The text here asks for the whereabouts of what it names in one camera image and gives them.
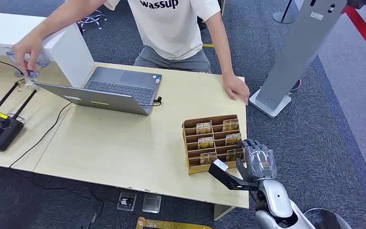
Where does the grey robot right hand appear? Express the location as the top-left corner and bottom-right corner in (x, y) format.
(236, 139), (278, 184)

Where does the person's right hand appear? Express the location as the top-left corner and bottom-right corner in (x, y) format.
(11, 31), (44, 75)

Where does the person's left hand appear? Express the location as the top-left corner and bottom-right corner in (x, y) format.
(222, 72), (251, 106)

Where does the clear plastic bottle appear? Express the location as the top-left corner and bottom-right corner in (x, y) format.
(5, 47), (50, 80)

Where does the hotel key card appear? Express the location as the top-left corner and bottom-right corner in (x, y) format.
(197, 136), (215, 150)
(224, 133), (243, 146)
(196, 121), (213, 135)
(222, 118), (240, 132)
(199, 151), (218, 166)
(225, 148), (244, 162)

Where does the wooden card holder rack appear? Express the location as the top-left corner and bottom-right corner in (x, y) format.
(182, 114), (245, 176)

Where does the person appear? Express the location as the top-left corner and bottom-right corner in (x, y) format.
(103, 0), (222, 74)

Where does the small clear plastic item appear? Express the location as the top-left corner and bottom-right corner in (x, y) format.
(15, 78), (30, 93)

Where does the white box partition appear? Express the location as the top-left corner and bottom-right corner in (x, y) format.
(0, 11), (95, 89)

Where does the table leg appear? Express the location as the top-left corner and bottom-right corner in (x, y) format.
(213, 203), (236, 221)

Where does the grey kiosk stand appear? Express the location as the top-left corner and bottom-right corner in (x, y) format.
(248, 0), (348, 119)

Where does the grey laptop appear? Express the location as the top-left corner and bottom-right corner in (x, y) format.
(34, 66), (163, 116)

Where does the yellow floor tape strip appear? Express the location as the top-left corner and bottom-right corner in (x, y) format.
(135, 216), (213, 229)

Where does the metal floor socket box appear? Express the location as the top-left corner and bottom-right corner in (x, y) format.
(142, 193), (163, 214)
(116, 190), (138, 212)

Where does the red barrier belt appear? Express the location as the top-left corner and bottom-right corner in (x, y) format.
(342, 4), (366, 68)

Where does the thin black cable with plug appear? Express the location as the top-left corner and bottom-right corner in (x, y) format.
(0, 52), (24, 75)

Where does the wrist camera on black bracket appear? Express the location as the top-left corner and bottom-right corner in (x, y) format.
(208, 159), (260, 192)

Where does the black laptop plug cable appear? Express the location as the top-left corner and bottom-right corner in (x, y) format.
(147, 96), (163, 107)

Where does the stanchion post with round base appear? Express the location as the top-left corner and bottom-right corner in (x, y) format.
(272, 0), (296, 25)

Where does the long black cable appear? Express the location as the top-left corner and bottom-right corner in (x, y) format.
(9, 102), (73, 169)

